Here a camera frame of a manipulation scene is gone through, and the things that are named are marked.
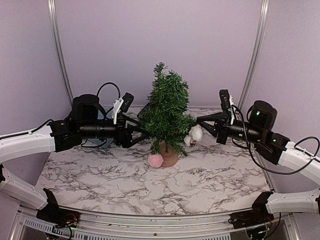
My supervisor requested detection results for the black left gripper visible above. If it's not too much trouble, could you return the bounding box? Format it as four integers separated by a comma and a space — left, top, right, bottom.
79, 113, 151, 149

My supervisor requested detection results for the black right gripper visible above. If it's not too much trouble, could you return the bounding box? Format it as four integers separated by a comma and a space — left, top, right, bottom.
196, 111, 264, 145

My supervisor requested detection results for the white cotton boll sprig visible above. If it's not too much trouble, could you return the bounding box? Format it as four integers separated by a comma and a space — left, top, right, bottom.
184, 124, 203, 148

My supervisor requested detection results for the small green christmas tree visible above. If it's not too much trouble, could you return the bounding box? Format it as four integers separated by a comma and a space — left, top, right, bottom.
140, 62, 198, 168

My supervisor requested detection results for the pink fluffy pompom ornament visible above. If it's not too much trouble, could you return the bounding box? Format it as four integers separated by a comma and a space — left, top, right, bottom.
147, 154, 164, 168

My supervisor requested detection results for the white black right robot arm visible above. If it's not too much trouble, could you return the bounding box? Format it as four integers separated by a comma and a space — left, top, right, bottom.
196, 100, 320, 228

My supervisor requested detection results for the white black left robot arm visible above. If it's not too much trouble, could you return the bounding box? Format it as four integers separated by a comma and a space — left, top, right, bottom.
0, 93, 150, 223

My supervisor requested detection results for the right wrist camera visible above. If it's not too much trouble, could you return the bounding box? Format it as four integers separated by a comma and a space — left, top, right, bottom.
219, 89, 237, 125

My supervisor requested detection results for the right aluminium corner post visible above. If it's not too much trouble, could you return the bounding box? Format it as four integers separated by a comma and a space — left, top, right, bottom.
238, 0, 270, 110

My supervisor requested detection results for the aluminium corner post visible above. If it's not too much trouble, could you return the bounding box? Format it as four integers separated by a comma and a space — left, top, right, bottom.
238, 0, 270, 110
47, 0, 74, 106

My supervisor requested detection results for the aluminium front rail frame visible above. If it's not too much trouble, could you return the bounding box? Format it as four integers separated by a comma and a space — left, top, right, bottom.
8, 203, 301, 240

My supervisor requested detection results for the left aluminium corner post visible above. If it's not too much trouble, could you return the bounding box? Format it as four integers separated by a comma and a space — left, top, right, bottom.
47, 0, 74, 106

